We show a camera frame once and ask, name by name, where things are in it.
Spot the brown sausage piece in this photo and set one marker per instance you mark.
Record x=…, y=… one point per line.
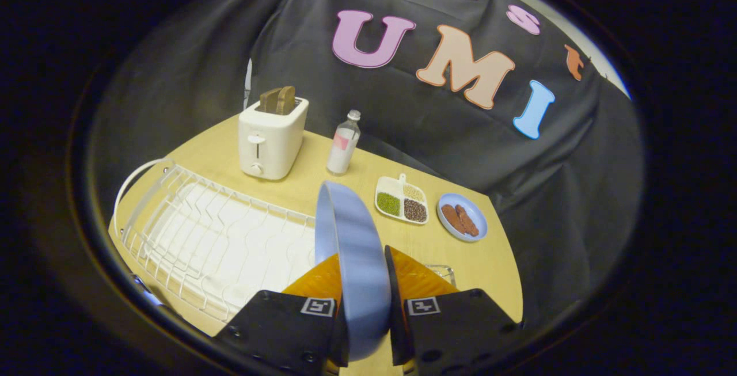
x=452, y=219
x=467, y=220

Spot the small blue plate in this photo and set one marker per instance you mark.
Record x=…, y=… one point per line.
x=463, y=217

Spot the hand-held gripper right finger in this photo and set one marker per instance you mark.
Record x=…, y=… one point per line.
x=455, y=330

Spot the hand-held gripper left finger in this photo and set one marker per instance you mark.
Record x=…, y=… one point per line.
x=276, y=327

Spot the white toaster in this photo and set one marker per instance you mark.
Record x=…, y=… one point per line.
x=270, y=143

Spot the black backdrop cloth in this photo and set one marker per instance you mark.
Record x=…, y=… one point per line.
x=403, y=111

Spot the white divided tray with grains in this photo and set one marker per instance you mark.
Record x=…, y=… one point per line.
x=402, y=200

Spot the brown toast slice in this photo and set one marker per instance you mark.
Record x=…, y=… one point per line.
x=286, y=99
x=269, y=99

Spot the clear plastic bottle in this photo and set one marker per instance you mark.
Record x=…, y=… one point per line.
x=343, y=147

